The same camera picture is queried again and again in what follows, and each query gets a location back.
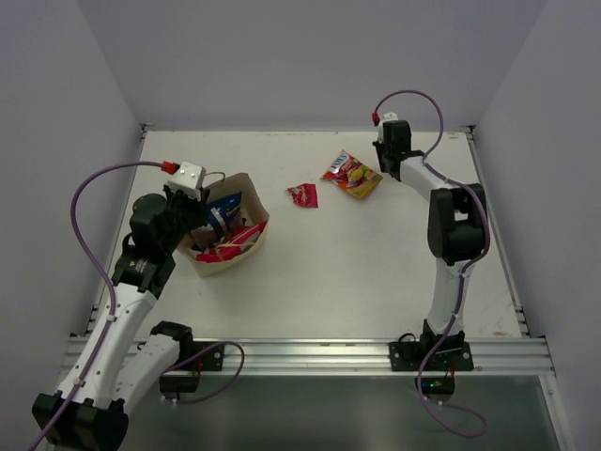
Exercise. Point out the beige paper bag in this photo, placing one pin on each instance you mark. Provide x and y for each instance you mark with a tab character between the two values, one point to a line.
204	237

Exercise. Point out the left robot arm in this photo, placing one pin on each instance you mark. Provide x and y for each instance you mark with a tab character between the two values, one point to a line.
91	408

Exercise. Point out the aluminium mounting rail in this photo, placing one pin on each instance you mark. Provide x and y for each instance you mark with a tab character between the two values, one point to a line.
370	358

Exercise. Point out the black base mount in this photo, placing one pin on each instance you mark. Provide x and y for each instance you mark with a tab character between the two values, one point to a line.
407	353
186	379

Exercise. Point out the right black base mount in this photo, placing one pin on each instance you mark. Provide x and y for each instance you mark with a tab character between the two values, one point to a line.
407	353

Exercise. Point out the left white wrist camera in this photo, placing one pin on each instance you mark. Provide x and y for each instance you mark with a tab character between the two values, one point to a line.
188	178

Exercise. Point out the pink red snack bag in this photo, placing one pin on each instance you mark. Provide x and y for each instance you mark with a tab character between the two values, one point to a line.
243	242

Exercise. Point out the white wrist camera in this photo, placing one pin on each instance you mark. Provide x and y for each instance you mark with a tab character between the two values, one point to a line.
378	119
188	178

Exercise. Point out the blue Doritos chip bag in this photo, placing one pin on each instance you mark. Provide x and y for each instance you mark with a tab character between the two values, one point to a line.
224	214

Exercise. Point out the orange Fox's candy bag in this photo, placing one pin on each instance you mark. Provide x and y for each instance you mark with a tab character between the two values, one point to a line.
352	176

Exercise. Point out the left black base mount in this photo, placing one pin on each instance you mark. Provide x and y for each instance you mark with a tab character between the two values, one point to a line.
186	379

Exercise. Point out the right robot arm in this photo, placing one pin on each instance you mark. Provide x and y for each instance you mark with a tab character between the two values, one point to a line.
457	234

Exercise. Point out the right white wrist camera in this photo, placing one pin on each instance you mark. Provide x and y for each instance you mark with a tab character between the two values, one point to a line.
378	119

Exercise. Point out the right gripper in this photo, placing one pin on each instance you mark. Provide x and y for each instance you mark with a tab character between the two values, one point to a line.
378	145

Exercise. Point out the small red candy packet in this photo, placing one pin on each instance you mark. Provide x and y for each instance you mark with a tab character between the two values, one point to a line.
304	195

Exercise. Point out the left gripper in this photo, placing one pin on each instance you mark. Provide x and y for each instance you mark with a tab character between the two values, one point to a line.
192	212

